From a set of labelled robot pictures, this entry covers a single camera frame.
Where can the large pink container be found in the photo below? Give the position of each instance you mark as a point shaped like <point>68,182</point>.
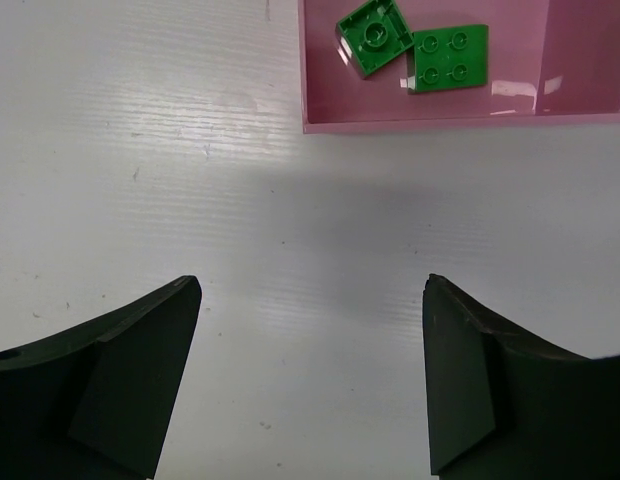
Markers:
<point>550,62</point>

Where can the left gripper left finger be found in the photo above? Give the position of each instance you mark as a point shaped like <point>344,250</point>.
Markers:
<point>95,401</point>

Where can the dark green square lego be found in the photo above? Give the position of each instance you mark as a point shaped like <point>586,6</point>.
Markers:
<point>374,35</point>

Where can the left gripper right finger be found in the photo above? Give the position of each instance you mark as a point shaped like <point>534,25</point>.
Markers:
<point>504,403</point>

